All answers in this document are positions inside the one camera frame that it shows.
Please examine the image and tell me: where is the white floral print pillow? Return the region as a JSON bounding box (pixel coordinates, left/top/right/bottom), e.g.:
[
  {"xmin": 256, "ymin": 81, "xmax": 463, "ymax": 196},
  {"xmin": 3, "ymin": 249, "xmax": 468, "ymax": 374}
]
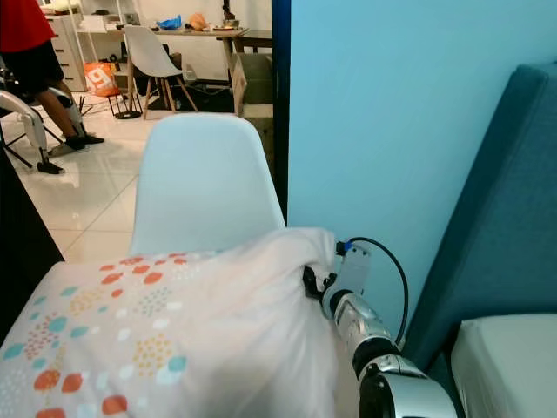
[{"xmin": 0, "ymin": 228, "xmax": 363, "ymax": 418}]

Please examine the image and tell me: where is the white plastic shell chair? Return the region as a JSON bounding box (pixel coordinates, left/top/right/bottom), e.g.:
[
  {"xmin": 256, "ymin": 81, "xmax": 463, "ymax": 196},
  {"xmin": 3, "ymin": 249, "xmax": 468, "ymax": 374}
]
[{"xmin": 130, "ymin": 113, "xmax": 288, "ymax": 256}]

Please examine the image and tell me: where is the white chair with wooden legs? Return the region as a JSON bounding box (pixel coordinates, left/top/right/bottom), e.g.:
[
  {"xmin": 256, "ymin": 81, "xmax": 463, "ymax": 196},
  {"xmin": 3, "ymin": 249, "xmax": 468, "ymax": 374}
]
[{"xmin": 122, "ymin": 24, "xmax": 199, "ymax": 118}]

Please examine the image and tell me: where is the teal upholstered headboard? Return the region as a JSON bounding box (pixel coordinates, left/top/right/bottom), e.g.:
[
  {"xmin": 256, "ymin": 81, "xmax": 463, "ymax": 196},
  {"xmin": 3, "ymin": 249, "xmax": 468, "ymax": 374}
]
[{"xmin": 403, "ymin": 63, "xmax": 557, "ymax": 393}]

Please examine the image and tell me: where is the white mattress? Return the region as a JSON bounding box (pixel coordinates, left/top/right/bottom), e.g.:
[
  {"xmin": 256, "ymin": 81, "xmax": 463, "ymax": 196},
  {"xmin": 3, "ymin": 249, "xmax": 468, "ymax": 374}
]
[{"xmin": 450, "ymin": 313, "xmax": 557, "ymax": 418}]

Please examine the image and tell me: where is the open cardboard box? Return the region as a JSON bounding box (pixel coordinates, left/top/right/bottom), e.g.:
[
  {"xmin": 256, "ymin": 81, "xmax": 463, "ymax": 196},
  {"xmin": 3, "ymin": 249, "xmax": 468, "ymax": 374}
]
[{"xmin": 231, "ymin": 52, "xmax": 275, "ymax": 145}]

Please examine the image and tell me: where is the dark wooden table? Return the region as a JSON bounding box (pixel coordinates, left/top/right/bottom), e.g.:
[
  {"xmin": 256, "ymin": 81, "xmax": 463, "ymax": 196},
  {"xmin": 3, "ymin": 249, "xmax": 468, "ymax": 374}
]
[{"xmin": 237, "ymin": 30, "xmax": 273, "ymax": 51}]

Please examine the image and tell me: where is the dark brown furniture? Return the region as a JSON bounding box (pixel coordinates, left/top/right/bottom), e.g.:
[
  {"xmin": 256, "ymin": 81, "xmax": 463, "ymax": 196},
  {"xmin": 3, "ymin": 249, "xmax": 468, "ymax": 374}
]
[{"xmin": 0, "ymin": 148, "xmax": 64, "ymax": 345}]

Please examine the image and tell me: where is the light wooden desk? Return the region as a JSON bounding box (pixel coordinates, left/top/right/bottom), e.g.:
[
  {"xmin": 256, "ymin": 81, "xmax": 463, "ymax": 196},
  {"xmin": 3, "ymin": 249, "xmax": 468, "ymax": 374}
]
[{"xmin": 117, "ymin": 26, "xmax": 249, "ymax": 110}]

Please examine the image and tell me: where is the orange shopping bag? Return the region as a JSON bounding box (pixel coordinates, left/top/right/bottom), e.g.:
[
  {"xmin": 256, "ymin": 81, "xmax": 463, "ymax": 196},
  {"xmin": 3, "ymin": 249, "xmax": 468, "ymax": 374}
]
[{"xmin": 84, "ymin": 61, "xmax": 121, "ymax": 98}]

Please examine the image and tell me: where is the silver white machine leg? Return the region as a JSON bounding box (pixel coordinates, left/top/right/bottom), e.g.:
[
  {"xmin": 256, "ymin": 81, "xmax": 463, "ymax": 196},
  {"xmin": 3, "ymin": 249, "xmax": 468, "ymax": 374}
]
[{"xmin": 0, "ymin": 87, "xmax": 88, "ymax": 175}]

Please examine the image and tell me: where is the white shelf unit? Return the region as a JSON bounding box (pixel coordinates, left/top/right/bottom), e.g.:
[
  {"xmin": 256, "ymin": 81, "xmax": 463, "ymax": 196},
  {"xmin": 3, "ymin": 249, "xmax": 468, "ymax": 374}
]
[{"xmin": 44, "ymin": 0, "xmax": 140, "ymax": 92}]

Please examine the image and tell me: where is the person in red shirt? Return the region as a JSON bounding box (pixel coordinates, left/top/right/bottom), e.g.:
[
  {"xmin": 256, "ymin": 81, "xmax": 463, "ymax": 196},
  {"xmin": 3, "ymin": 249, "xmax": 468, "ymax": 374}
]
[{"xmin": 0, "ymin": 0, "xmax": 105, "ymax": 151}]

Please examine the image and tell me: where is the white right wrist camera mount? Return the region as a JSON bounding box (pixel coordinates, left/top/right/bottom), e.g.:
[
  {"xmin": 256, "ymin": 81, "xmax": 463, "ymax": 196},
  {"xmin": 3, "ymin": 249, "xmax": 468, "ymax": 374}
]
[{"xmin": 335, "ymin": 244, "xmax": 372, "ymax": 295}]

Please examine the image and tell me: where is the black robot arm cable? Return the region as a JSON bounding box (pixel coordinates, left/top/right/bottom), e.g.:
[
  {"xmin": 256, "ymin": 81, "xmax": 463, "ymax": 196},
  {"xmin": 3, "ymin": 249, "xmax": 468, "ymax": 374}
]
[{"xmin": 344, "ymin": 236, "xmax": 410, "ymax": 347}]

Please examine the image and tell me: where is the dark blue door frame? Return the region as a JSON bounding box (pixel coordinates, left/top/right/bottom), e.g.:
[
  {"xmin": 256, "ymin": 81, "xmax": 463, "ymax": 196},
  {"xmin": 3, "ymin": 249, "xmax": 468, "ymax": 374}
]
[{"xmin": 271, "ymin": 0, "xmax": 292, "ymax": 219}]

